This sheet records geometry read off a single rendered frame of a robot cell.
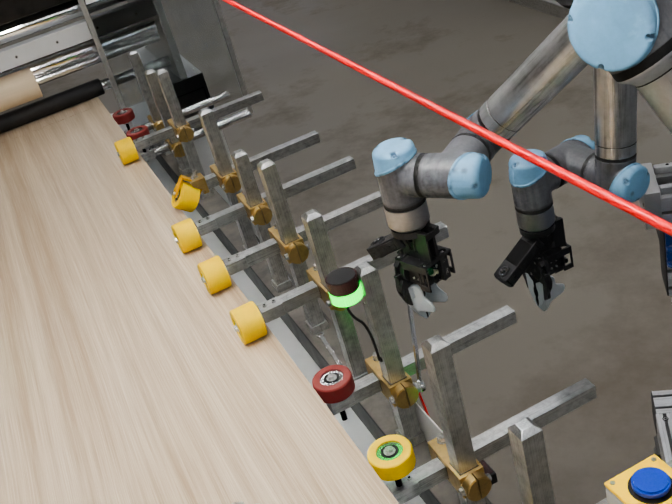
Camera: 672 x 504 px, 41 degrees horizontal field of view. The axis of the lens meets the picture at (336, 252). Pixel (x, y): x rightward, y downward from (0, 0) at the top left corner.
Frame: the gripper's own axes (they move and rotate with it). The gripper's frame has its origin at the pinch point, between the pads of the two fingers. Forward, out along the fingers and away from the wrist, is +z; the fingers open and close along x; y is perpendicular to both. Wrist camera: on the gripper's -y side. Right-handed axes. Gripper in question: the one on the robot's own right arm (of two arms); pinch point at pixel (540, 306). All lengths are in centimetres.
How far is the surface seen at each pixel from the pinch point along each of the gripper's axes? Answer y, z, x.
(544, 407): -17.2, 0.3, -25.3
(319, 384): -51, -8, -1
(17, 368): -106, -7, 55
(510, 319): -8.3, -1.9, -1.6
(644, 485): -38, -41, -80
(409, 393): -36.3, -2.8, -8.6
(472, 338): -17.7, -2.0, -1.6
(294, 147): -15, -12, 98
